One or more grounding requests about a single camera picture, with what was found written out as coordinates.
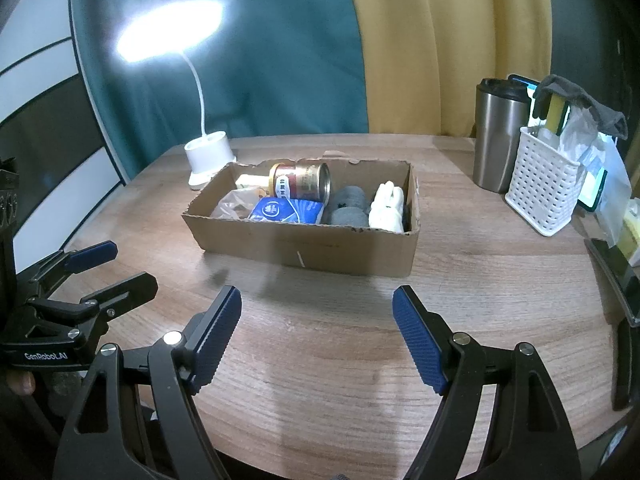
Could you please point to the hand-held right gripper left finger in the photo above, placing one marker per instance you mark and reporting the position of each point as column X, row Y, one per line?
column 217, row 335

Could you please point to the teal curtain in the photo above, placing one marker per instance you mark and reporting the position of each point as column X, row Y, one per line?
column 275, row 60

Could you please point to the clear plastic wrapper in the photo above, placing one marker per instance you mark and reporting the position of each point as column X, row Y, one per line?
column 227, row 210

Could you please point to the person's left hand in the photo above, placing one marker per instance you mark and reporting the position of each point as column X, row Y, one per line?
column 22, row 385

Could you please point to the gold and red tin can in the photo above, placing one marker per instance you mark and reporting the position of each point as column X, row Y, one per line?
column 300, row 180

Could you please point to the clear packet with cream contents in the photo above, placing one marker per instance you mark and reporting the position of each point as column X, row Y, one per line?
column 250, row 182

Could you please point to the yellow curtain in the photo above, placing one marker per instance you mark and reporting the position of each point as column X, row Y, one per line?
column 440, row 45

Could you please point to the white desk lamp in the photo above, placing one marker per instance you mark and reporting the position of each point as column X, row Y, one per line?
column 210, row 155

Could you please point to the grey sock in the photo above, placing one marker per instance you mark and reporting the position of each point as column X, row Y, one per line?
column 347, row 210

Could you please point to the yellow sponge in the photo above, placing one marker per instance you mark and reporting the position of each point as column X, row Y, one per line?
column 555, row 112

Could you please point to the white perforated plastic basket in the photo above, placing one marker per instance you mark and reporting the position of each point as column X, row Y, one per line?
column 540, row 185

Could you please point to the crumpled clear plastic bag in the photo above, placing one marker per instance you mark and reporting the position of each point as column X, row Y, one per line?
column 580, row 135

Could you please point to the yellow item in clear bag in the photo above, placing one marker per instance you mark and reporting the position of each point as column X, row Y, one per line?
column 630, row 230

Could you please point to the dark grey curtain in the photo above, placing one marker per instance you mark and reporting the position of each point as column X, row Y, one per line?
column 585, row 15

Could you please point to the white glove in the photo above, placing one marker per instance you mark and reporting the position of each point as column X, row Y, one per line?
column 387, row 210

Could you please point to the dark grey cloth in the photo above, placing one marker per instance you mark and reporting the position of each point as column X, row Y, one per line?
column 575, row 92

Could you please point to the stainless steel tumbler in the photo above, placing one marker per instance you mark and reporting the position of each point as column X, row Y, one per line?
column 497, row 135

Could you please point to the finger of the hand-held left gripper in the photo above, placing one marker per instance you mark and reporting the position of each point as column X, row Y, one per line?
column 130, row 287
column 92, row 255

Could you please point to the blue tissue packet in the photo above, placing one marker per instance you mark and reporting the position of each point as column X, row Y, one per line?
column 280, row 210

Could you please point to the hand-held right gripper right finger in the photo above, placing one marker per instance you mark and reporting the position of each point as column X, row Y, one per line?
column 420, row 340

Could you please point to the black flat object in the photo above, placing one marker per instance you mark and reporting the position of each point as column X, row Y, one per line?
column 620, row 270

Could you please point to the cardboard box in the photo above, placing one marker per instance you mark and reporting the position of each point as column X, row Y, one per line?
column 300, row 245

